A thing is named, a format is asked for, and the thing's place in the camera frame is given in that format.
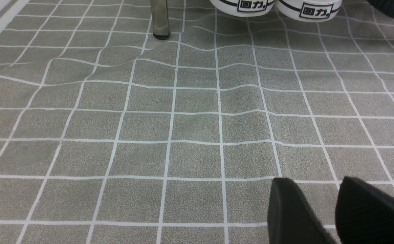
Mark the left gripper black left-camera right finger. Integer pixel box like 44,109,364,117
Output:
335,176,394,244

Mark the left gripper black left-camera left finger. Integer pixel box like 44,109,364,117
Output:
267,178,336,244

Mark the metal shoe rack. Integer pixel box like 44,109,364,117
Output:
150,0,170,40

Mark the black canvas sneaker right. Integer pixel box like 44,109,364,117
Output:
275,0,342,23

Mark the black canvas sneaker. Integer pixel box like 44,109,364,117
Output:
210,0,275,17
275,0,342,23

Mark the grey checked floor cloth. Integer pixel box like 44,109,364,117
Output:
0,0,394,244

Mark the black canvas sneaker left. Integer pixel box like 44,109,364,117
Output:
210,0,275,17

